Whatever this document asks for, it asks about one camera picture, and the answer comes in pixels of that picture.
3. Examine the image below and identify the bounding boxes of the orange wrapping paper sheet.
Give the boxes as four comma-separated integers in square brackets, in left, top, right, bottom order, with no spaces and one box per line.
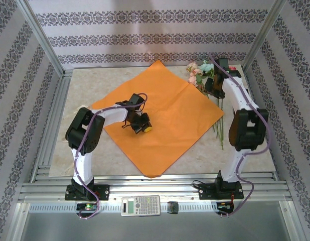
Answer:
[91,60,225,179]

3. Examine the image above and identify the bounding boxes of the pale pink artificial flower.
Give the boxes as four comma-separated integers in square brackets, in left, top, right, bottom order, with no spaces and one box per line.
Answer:
[186,62,222,142]

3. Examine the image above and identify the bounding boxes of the white scientific calculator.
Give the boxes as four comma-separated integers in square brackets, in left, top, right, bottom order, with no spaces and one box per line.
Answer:
[120,195,161,217]

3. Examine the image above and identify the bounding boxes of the black clipper comb guard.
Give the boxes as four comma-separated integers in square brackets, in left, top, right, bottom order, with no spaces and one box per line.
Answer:
[167,201,179,214]

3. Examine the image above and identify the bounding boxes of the slotted metal strip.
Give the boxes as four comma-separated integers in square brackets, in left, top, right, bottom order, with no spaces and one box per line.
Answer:
[28,201,235,214]

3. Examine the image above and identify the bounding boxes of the grey metal shelf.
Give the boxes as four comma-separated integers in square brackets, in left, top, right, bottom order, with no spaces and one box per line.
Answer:
[9,200,303,241]

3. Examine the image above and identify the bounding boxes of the aluminium cross rail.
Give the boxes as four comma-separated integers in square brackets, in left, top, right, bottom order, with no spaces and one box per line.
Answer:
[19,174,292,201]

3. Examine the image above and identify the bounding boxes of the aluminium frame post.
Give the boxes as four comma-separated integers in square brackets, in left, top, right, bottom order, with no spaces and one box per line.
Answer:
[241,0,288,73]
[16,0,65,77]

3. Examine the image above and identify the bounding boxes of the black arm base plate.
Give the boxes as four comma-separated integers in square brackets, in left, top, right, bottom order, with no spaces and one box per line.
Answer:
[199,182,245,201]
[65,184,110,201]

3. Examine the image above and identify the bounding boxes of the aluminium side rail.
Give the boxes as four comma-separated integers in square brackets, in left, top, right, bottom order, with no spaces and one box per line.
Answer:
[31,70,73,183]

